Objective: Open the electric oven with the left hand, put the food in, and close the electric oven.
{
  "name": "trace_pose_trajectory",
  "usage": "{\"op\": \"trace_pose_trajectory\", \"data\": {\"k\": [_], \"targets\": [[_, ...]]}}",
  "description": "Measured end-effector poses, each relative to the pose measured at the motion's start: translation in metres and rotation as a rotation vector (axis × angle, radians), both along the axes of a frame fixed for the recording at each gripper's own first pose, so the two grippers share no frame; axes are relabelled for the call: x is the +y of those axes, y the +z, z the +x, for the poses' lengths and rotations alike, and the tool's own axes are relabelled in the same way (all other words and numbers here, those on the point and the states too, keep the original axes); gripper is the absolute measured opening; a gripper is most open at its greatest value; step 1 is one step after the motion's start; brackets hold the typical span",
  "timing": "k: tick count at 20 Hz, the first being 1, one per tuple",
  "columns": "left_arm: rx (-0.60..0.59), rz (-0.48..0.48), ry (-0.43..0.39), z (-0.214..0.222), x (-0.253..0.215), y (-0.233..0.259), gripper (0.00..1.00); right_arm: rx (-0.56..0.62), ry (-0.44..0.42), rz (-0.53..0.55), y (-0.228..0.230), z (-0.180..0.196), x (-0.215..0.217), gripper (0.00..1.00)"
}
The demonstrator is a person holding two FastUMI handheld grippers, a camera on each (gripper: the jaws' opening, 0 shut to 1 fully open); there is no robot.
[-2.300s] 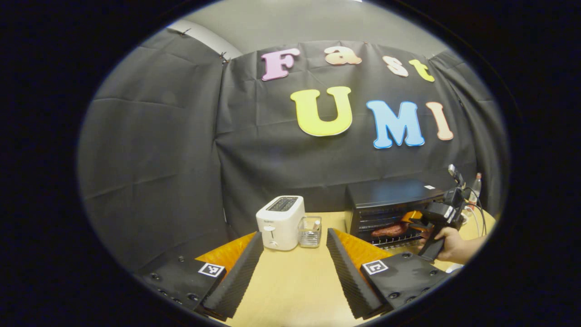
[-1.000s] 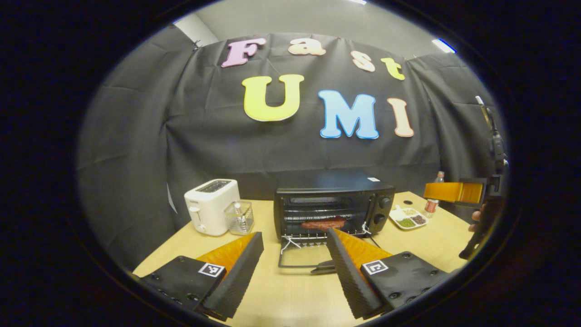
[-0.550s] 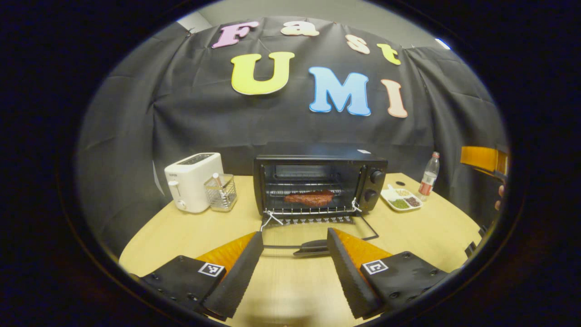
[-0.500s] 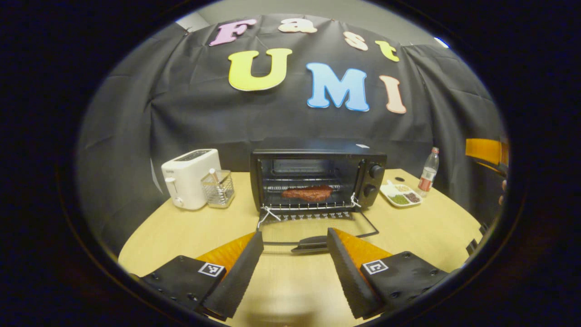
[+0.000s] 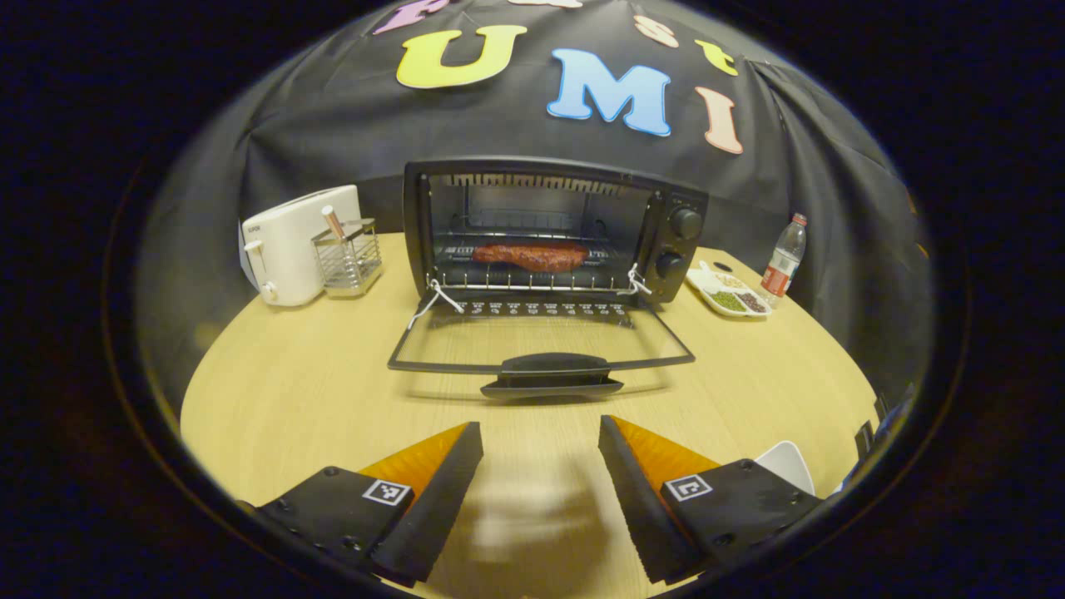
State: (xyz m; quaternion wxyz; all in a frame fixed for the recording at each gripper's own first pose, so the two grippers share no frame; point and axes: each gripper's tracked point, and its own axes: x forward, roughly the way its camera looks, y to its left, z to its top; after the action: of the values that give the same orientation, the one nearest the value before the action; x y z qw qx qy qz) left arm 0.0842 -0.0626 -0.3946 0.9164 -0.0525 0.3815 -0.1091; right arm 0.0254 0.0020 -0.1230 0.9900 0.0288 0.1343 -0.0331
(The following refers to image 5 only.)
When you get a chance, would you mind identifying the wire rack holder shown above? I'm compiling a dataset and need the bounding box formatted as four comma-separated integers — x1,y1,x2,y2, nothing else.
311,217,384,299

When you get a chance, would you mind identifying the clear plastic bottle red label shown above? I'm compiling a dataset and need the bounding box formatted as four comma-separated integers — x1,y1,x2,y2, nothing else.
760,212,809,300

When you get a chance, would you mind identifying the black electric oven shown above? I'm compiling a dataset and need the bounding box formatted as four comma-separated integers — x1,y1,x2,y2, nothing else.
387,157,711,401

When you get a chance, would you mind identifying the black backdrop cloth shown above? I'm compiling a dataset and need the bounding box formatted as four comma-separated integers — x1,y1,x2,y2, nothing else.
137,0,937,400

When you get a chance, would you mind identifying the white toaster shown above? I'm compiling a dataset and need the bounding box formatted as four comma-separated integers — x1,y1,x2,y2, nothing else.
239,185,364,308

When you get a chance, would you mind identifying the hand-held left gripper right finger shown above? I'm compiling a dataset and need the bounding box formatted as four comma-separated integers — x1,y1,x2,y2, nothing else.
597,415,825,584

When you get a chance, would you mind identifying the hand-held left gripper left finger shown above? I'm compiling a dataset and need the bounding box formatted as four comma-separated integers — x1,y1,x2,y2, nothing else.
237,422,484,586

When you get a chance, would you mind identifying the red cooked meat piece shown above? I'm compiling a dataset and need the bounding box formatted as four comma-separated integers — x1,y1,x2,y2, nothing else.
471,240,591,275

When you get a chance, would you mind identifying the white plate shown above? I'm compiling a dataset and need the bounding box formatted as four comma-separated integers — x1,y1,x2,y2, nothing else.
753,440,817,498

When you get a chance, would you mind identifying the white divided dish of beans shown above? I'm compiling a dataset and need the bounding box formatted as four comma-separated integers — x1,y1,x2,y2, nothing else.
686,260,774,319

